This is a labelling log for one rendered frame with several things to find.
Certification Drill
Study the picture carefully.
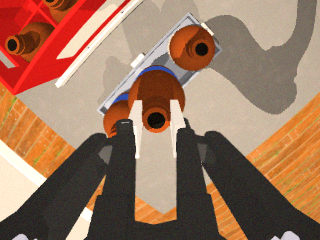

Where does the red plastic crate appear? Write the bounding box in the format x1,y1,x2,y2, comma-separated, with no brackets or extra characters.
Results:
0,0,131,96

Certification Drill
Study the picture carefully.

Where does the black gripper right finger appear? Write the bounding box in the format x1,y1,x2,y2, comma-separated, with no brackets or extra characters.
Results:
170,100,320,240

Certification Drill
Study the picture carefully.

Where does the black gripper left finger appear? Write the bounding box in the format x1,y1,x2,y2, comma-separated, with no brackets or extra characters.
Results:
0,100,143,240

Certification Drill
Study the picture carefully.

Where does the grey rectangular tray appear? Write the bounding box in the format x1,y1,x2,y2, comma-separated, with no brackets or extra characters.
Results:
97,12,203,116

